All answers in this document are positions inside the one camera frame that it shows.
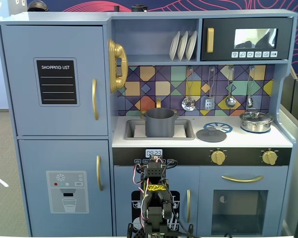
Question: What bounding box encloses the gray plastic pot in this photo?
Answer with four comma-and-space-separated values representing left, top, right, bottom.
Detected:
142, 108, 179, 138

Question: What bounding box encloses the blue toy kitchen cabinet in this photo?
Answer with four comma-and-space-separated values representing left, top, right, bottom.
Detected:
0, 9, 298, 238

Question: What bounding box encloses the gray round lid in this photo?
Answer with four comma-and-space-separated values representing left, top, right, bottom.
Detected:
196, 127, 227, 143

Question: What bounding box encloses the steel skimmer spoon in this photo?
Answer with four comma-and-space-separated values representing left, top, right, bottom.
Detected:
181, 66, 197, 112

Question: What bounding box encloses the short gold fridge handle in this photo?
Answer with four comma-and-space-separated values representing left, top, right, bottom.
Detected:
96, 155, 104, 191

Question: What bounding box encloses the silver whisk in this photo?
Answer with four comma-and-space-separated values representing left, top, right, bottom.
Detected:
245, 65, 255, 109

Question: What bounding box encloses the blue door with dispenser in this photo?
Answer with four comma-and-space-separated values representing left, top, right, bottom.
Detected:
17, 139, 114, 237

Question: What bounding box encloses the large blue fridge door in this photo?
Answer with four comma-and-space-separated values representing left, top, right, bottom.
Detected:
0, 24, 109, 136

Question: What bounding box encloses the black microwave door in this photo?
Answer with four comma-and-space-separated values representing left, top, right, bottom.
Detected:
200, 17, 294, 61

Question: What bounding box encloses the white toy plate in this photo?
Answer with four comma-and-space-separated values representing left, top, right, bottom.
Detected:
169, 30, 181, 61
177, 30, 189, 61
185, 30, 198, 61

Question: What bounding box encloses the gold toy faucet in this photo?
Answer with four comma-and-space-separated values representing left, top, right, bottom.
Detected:
140, 98, 177, 119

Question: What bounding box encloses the shiny steel pot lid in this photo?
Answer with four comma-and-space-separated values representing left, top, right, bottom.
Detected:
240, 111, 274, 122

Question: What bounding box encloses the black helmet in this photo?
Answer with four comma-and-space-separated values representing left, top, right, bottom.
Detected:
27, 0, 50, 12

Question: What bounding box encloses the black cable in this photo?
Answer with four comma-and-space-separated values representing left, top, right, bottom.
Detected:
170, 203, 197, 236

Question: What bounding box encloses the gold stove knob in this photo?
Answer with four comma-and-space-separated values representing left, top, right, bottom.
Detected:
210, 150, 226, 165
261, 150, 279, 166

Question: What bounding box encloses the gray toy sink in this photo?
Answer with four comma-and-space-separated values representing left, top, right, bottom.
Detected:
124, 119, 196, 141

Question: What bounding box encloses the blue dishwasher door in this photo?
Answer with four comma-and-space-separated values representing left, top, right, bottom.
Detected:
113, 165, 201, 237

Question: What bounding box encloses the gold toy telephone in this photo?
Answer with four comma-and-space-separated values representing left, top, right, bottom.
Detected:
107, 39, 129, 94

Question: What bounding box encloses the blue oven door with window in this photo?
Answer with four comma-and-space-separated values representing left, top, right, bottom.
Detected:
199, 166, 289, 236

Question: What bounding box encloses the gold dishwasher handle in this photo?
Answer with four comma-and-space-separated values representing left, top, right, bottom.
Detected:
186, 189, 191, 223

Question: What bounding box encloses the steel slotted spatula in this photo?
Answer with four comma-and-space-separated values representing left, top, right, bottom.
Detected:
204, 66, 217, 111

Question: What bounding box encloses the digital clock display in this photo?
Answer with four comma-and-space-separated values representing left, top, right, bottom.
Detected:
145, 148, 163, 158

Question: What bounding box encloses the curved gold oven handle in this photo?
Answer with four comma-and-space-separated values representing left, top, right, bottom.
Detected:
221, 175, 265, 183

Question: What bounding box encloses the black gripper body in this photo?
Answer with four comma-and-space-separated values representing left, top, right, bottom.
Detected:
148, 160, 164, 170

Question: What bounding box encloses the gray ice dispenser panel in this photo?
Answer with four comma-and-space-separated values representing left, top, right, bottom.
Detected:
46, 170, 89, 214

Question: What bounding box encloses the long gold fridge handle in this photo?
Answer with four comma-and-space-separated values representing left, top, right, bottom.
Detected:
91, 78, 99, 121

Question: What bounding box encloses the black shopping list board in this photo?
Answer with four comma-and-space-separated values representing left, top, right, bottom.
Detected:
33, 57, 80, 107

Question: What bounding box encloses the steel ladle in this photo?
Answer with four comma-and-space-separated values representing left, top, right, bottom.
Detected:
224, 65, 237, 109

